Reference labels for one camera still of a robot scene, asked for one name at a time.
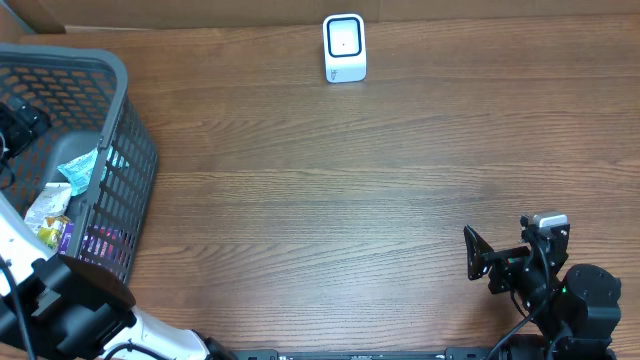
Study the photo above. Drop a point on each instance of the purple Carefree pad pack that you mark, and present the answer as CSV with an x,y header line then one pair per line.
x,y
98,246

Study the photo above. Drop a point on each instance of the grey plastic mesh basket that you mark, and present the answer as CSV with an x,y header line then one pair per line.
x,y
84,93

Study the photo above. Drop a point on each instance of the teal snack packet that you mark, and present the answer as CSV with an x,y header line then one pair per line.
x,y
78,172

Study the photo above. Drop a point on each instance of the black rail at table edge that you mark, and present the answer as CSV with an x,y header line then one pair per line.
x,y
452,353

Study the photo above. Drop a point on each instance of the green and yellow juice carton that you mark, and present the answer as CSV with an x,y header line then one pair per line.
x,y
51,231

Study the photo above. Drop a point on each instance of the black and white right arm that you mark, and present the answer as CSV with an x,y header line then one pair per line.
x,y
564,318

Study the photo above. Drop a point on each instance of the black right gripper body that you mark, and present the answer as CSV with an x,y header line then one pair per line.
x,y
531,282

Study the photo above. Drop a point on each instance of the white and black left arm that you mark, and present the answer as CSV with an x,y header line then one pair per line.
x,y
60,307

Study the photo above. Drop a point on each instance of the white and gold tube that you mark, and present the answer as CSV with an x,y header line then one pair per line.
x,y
51,202

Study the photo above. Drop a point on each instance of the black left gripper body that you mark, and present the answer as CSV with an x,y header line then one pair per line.
x,y
17,133

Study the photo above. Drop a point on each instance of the white barcode scanner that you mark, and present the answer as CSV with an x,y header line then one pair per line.
x,y
344,44

